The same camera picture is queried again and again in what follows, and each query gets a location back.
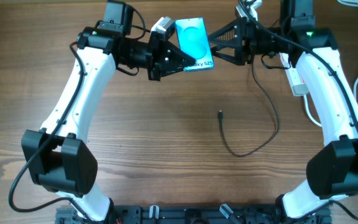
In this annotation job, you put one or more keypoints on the white power strip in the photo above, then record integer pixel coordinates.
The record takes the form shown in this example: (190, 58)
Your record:
(297, 84)

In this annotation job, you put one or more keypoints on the blue screen Galaxy smartphone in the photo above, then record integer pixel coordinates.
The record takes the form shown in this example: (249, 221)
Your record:
(193, 40)

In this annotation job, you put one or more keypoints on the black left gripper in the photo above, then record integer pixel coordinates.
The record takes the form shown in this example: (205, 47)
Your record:
(160, 51)

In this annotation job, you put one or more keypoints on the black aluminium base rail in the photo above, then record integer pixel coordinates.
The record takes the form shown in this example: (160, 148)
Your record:
(197, 214)

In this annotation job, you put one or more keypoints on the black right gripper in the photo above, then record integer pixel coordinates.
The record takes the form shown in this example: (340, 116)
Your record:
(243, 32)

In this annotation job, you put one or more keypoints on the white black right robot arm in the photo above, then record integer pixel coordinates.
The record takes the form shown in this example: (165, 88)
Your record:
(332, 174)

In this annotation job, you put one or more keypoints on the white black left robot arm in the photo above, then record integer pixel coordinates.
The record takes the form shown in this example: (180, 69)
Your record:
(57, 157)

